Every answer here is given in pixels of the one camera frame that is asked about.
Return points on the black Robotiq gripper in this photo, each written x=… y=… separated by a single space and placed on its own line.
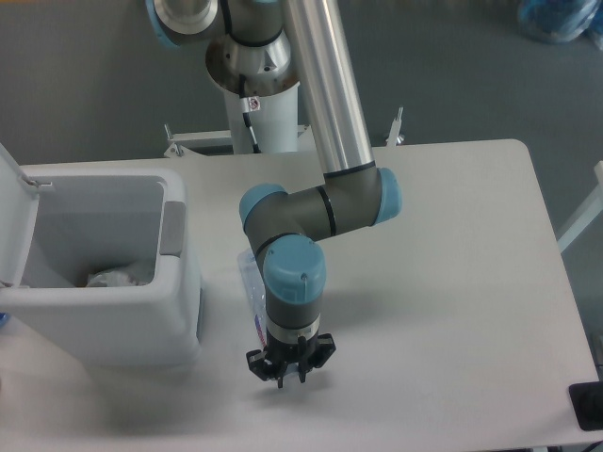
x=272 y=363

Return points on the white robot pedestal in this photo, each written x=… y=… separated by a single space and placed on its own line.
x=261 y=117

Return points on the crushed clear plastic bottle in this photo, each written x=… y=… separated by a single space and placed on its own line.
x=256 y=296

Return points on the white plastic wrapper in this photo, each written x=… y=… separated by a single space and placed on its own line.
x=137 y=274

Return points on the black device at table edge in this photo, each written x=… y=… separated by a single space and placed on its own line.
x=586 y=400

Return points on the white pedestal foot frame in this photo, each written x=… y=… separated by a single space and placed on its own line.
x=221 y=142

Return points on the blue plastic bag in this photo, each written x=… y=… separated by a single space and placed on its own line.
x=555 y=22

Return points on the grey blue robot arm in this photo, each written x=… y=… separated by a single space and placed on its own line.
x=284 y=229

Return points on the white open trash can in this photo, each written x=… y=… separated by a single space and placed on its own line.
x=58 y=226

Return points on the white frame leg right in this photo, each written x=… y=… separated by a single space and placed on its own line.
x=583 y=216

